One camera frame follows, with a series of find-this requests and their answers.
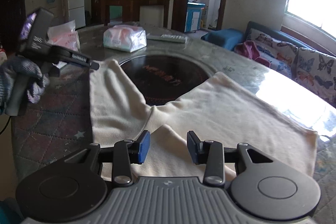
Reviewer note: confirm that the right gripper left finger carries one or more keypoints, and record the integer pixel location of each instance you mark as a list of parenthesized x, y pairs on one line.
[(127, 152)]

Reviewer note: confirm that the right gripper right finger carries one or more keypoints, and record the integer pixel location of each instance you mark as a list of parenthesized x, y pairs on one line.
[(211, 154)]

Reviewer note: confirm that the cream knit sweater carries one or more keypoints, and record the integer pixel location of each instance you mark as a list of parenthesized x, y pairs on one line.
[(219, 109)]

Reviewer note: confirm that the gloved left hand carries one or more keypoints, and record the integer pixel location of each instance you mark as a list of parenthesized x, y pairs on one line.
[(11, 69)]

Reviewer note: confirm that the pink tissue pack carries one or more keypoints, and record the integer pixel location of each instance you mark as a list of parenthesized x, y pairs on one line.
[(64, 35), (125, 38)]

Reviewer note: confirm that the white refrigerator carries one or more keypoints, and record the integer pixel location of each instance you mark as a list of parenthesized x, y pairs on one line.
[(75, 10)]

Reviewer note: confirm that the black round induction cooktop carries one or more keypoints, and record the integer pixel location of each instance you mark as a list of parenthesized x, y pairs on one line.
[(162, 79)]

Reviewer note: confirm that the magenta cloth on sofa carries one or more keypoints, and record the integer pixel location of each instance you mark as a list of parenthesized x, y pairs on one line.
[(249, 50)]

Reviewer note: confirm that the blue corner sofa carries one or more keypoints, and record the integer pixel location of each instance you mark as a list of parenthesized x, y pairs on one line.
[(229, 38)]

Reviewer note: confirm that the grey remote control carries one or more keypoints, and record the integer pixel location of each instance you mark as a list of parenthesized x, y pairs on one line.
[(168, 38)]

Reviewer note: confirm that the butterfly cushion left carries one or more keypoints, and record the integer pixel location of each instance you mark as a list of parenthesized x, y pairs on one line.
[(280, 54)]

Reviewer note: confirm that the butterfly cushion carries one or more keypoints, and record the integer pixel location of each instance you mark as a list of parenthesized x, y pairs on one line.
[(280, 54), (316, 72)]

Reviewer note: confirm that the blue white small cabinet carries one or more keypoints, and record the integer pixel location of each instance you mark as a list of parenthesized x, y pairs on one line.
[(193, 16)]

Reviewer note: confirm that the butterfly cushion right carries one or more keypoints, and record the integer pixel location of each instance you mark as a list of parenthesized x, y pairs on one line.
[(316, 72)]

